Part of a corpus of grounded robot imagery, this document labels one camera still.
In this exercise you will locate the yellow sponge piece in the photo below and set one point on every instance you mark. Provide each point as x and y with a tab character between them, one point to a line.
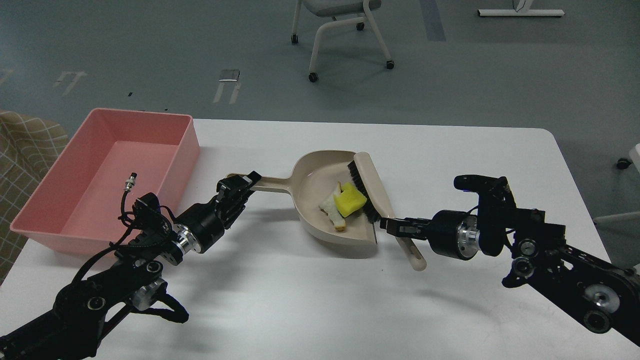
348	199

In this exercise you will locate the silver floor socket plate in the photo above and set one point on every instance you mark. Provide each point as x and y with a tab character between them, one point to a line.
229	75

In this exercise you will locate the beige checkered cloth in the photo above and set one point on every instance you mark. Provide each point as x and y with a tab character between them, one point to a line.
29	147

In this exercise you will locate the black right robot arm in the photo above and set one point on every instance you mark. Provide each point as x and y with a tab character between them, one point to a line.
598	295

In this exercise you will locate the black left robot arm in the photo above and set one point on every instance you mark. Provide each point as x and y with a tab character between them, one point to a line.
126	277

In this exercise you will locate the beige brush black bristles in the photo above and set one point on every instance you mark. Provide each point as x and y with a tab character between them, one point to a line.
366	179

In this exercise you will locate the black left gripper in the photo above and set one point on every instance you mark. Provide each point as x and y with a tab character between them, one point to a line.
207	222

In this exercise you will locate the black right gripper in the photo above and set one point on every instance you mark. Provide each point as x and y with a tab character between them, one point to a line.
452	233

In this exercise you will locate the white bread crust strip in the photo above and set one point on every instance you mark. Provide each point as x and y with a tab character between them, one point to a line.
328	206

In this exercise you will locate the beige plastic dustpan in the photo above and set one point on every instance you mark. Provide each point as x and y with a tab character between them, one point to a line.
313	178

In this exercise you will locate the pink plastic bin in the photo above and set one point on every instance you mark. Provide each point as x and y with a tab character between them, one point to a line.
75	209

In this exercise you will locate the white table leg base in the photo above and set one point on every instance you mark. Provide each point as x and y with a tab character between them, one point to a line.
521	10

